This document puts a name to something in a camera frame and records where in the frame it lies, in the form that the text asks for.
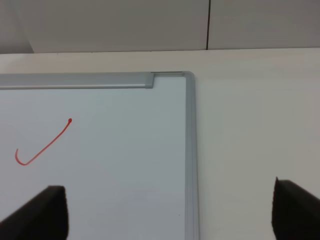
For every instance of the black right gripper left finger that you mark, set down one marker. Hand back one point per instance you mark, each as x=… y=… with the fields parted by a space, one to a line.
x=44 y=217

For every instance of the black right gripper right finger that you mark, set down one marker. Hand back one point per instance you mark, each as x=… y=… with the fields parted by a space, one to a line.
x=295 y=212

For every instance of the white aluminium-framed whiteboard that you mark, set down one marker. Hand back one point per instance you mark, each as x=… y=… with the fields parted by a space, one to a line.
x=123 y=146

